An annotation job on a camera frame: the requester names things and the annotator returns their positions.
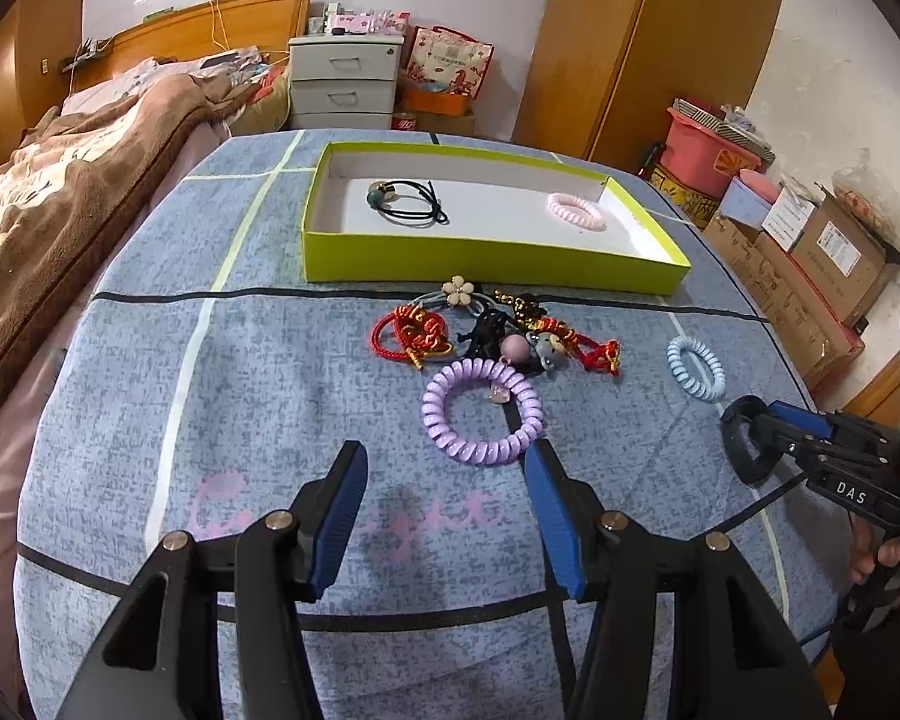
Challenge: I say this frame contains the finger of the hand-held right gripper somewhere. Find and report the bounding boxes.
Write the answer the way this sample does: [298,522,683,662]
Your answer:
[791,444,882,470]
[766,400,882,451]

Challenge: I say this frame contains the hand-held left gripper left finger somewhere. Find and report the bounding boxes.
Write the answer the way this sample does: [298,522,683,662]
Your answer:
[56,440,368,720]

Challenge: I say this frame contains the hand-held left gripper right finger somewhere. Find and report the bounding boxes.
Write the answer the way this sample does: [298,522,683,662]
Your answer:
[523,441,833,720]

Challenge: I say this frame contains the black watch band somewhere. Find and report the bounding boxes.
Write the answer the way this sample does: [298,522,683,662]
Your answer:
[721,395,796,486]

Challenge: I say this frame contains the blue spiral hair tie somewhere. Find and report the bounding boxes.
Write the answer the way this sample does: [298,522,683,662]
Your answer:
[667,336,723,401]

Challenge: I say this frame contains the purple spiral hair tie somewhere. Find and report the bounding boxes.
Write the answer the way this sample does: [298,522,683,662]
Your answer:
[422,358,545,466]

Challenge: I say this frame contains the red knot cord charm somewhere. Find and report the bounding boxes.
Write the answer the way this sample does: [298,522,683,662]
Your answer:
[373,304,457,374]
[495,289,622,376]

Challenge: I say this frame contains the grey figure charm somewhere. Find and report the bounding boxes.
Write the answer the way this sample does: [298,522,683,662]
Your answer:
[532,334,565,376]

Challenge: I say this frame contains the black bow hair tie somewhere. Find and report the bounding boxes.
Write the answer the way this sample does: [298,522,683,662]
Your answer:
[456,309,512,361]

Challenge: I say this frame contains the lime green cardboard box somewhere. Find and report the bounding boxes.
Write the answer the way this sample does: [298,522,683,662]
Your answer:
[302,141,692,293]

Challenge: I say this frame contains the person's right forearm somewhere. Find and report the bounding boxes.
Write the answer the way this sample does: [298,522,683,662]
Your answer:
[831,585,900,720]

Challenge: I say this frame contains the person's right hand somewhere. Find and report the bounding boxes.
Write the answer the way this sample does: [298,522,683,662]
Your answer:
[849,517,900,586]

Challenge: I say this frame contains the long cardboard box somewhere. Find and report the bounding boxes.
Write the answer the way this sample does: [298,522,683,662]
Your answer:
[701,214,867,391]

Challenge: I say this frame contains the lilac plastic container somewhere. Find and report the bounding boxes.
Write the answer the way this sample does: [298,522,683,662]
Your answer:
[720,172,785,230]

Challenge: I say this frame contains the yellow patterned box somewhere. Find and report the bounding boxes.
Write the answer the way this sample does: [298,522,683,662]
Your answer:
[649,165,721,230]

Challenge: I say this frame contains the pink plastic bin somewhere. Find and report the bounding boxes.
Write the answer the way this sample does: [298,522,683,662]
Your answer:
[660,109,766,188]

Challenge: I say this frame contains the grey striped lid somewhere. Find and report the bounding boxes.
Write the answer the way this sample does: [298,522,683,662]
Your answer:
[671,96,773,158]

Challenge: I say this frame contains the large wooden wardrobe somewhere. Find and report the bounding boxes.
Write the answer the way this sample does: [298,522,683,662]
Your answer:
[511,0,792,166]

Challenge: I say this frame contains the small cardboard box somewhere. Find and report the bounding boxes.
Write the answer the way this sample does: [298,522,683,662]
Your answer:
[416,111,477,137]

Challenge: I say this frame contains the mustard bed cover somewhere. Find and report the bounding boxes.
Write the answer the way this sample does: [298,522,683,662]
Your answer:
[229,86,293,137]

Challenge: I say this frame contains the grey drawer cabinet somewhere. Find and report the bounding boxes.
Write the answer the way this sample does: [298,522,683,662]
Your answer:
[287,34,406,131]

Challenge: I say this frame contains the brown blanket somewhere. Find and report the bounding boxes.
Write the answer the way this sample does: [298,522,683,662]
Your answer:
[0,64,233,451]

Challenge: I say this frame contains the orange box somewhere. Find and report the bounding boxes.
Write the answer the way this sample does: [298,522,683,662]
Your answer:
[405,82,472,117]

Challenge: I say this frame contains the floral bedding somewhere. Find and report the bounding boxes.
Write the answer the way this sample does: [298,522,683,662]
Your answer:
[187,45,293,110]

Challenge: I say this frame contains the red printed bag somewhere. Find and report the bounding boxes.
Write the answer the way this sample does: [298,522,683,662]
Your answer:
[407,25,494,98]

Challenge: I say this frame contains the pink packets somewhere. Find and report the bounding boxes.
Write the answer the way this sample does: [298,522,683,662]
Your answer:
[322,7,413,37]

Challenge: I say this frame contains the wooden bed headboard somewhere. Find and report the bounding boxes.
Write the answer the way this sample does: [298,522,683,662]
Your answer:
[64,0,314,91]

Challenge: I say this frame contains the power strip with plugs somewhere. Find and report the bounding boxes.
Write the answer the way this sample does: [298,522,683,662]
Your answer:
[61,37,115,74]

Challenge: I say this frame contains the tall wooden corner wardrobe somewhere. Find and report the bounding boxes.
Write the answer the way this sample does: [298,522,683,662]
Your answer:
[0,0,95,173]

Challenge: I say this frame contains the black cable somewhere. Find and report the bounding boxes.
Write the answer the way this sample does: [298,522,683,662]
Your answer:
[791,532,900,646]

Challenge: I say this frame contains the cream flower hair tie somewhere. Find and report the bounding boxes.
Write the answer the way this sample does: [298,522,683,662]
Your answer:
[420,277,496,316]

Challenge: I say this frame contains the pink spiral hair tie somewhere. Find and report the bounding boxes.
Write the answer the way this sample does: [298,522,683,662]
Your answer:
[546,193,608,232]

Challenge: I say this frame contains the black hair tie green bead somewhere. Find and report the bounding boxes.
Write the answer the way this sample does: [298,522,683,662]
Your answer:
[365,178,451,227]

